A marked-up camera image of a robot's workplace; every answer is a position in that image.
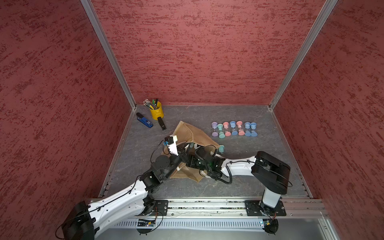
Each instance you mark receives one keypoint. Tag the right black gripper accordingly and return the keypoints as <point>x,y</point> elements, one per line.
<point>191,159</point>

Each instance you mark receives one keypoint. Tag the green sand timer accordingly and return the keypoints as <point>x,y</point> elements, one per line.
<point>221,149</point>
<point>221,131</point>

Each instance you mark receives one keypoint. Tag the purple sand timer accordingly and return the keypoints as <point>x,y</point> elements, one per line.
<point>215,129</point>

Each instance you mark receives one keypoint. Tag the pink sand timer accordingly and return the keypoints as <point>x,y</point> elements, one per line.
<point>241,131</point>
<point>226,126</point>

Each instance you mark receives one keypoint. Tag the blue sand timer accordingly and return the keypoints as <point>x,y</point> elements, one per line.
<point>253,129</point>
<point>234,130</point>
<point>247,129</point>

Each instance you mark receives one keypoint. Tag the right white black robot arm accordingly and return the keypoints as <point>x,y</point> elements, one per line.
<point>268,170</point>

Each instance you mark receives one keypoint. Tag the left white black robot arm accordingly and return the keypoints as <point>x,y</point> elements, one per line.
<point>88,221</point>

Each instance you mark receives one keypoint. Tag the blue stapler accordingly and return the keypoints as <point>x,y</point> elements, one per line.
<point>144,120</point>

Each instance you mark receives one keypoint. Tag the black staple box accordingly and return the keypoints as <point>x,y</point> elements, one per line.
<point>161,123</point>

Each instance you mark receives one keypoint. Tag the yellow pen cup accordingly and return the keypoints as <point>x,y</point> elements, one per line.
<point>157,113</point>

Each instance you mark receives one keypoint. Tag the pens in cup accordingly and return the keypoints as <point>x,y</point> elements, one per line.
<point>150,104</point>

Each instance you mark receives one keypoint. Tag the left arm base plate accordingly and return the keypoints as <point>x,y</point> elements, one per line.
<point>157,207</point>

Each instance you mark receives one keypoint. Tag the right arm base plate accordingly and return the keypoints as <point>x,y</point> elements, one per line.
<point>259,209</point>

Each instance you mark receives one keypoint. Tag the aluminium front rail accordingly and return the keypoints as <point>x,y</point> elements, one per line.
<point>229,214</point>

